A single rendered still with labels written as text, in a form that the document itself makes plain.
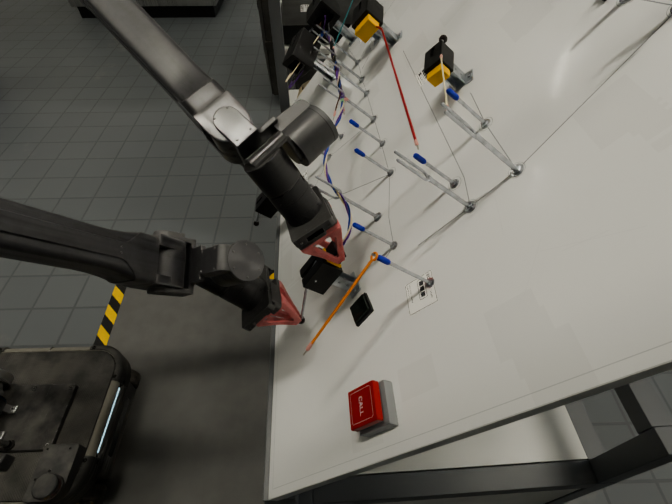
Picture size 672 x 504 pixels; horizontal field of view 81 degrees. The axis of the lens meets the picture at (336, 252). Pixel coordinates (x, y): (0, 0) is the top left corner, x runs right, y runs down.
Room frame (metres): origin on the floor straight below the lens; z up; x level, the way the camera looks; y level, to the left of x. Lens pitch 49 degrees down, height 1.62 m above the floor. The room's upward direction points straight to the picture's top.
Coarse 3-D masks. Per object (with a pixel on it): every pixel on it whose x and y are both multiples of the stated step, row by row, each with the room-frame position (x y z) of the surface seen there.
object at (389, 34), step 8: (368, 0) 0.95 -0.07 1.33; (376, 0) 0.98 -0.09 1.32; (360, 8) 0.97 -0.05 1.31; (368, 8) 0.92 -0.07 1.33; (376, 8) 0.95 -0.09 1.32; (360, 16) 0.92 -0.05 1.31; (376, 16) 0.92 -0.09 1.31; (352, 24) 0.93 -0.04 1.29; (384, 24) 0.96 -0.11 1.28; (376, 32) 0.95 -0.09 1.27; (384, 32) 0.96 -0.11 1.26; (392, 32) 0.96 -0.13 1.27; (400, 32) 0.96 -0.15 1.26; (392, 40) 0.96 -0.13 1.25
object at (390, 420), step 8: (384, 384) 0.20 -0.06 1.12; (384, 392) 0.19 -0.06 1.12; (392, 392) 0.19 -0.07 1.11; (384, 400) 0.18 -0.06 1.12; (392, 400) 0.18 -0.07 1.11; (384, 408) 0.17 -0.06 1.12; (392, 408) 0.17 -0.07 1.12; (384, 416) 0.16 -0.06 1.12; (392, 416) 0.16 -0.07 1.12; (376, 424) 0.16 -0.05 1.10; (384, 424) 0.15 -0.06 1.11; (392, 424) 0.15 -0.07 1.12; (360, 432) 0.15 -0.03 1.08; (368, 432) 0.15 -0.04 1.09; (376, 432) 0.15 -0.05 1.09
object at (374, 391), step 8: (368, 384) 0.20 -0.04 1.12; (376, 384) 0.20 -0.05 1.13; (352, 392) 0.20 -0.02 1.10; (360, 392) 0.19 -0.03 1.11; (368, 392) 0.19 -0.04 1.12; (376, 392) 0.19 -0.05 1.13; (352, 400) 0.19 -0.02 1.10; (360, 400) 0.18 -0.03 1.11; (368, 400) 0.18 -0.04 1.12; (376, 400) 0.18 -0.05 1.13; (352, 408) 0.18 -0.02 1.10; (360, 408) 0.17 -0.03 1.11; (368, 408) 0.17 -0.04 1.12; (376, 408) 0.17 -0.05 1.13; (352, 416) 0.17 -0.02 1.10; (360, 416) 0.16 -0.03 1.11; (368, 416) 0.16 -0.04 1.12; (376, 416) 0.16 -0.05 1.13; (352, 424) 0.16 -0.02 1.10; (360, 424) 0.16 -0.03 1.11; (368, 424) 0.15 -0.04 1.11
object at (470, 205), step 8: (400, 160) 0.37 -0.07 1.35; (408, 160) 0.39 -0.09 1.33; (408, 168) 0.37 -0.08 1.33; (416, 168) 0.39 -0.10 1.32; (424, 176) 0.38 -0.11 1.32; (440, 184) 0.38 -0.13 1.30; (448, 192) 0.38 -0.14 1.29; (464, 200) 0.39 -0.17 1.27; (464, 208) 0.39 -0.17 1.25; (472, 208) 0.38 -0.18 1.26
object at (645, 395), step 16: (640, 384) 0.25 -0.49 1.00; (624, 400) 0.24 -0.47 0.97; (640, 400) 0.23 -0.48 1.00; (656, 400) 0.23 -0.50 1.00; (640, 416) 0.20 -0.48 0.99; (656, 416) 0.20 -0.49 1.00; (640, 432) 0.19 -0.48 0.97; (656, 432) 0.18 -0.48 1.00; (624, 448) 0.18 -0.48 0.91; (640, 448) 0.17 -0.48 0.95; (656, 448) 0.16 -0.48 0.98; (592, 464) 0.18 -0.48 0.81; (608, 464) 0.17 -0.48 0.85; (624, 464) 0.16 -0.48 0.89; (640, 464) 0.15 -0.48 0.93; (656, 464) 0.15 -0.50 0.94; (608, 480) 0.15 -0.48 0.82
